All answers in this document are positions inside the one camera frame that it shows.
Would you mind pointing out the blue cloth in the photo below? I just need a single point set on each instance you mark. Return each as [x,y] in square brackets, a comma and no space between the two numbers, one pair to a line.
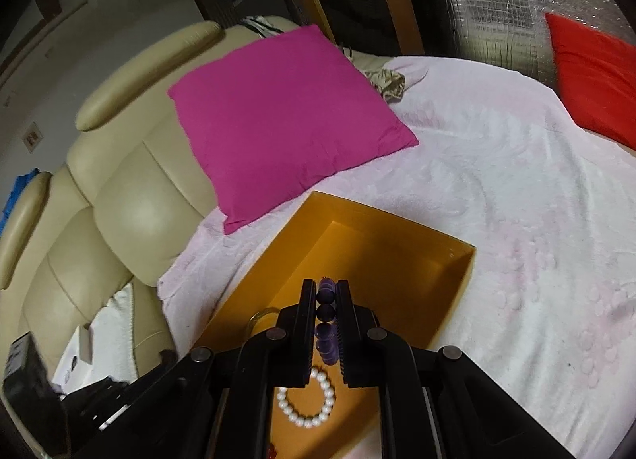
[17,195]

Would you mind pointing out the orange box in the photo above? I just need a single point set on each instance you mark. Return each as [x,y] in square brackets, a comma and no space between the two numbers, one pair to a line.
[377,270]

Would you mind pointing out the black and white striped cloth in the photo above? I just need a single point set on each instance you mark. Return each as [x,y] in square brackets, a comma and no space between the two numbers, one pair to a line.
[261,26]

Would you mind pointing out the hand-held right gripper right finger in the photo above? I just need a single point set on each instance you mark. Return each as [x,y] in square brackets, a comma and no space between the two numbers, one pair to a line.
[344,300]

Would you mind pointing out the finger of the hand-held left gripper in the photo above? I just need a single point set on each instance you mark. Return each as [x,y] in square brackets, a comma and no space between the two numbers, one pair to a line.
[124,389]

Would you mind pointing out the red pillow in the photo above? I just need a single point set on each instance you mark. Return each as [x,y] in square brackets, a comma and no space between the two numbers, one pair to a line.
[591,76]

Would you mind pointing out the wall socket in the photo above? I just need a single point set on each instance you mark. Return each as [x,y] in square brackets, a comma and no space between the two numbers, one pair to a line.
[32,137]

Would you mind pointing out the translucent bangle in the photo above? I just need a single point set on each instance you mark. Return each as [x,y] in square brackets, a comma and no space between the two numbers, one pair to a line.
[254,320]

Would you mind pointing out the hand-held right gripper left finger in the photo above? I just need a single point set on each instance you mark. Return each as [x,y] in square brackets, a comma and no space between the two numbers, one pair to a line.
[310,300]

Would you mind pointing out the pale pink fleece blanket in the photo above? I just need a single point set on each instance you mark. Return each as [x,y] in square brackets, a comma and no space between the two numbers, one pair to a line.
[497,190]

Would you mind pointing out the patterned crumpled cloth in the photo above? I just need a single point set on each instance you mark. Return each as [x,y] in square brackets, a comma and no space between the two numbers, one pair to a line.
[385,84]

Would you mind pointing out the beige leather sofa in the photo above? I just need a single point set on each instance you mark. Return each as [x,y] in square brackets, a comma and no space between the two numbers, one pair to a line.
[124,181]

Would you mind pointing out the white cardboard box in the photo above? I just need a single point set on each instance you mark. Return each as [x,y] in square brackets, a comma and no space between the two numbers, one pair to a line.
[74,357]

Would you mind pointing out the magenta pillow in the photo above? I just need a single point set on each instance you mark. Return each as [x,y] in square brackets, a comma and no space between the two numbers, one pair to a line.
[283,121]

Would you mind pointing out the white towel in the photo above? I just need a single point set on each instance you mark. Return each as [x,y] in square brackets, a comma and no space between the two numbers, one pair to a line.
[119,325]

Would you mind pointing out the silver foil insulation mat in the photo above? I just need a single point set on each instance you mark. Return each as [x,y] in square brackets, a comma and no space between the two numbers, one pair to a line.
[497,2]

